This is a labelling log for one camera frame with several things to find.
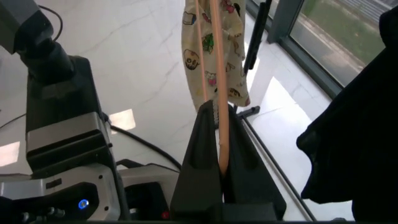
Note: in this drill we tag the black short-sleeved shirt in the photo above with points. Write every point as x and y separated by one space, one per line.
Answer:
357 140

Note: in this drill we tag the cream printed garment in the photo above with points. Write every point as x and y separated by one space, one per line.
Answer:
189 59

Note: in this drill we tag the pink clothes hanger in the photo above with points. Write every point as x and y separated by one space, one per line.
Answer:
222 77

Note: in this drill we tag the black clothes rack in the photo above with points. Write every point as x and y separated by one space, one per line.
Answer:
256 37

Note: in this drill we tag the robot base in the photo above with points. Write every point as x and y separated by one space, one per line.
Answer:
62 124

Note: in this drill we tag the window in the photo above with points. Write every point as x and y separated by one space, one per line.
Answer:
342 31

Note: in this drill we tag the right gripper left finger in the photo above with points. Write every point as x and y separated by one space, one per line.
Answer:
199 174

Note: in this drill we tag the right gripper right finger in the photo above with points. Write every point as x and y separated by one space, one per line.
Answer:
248 180

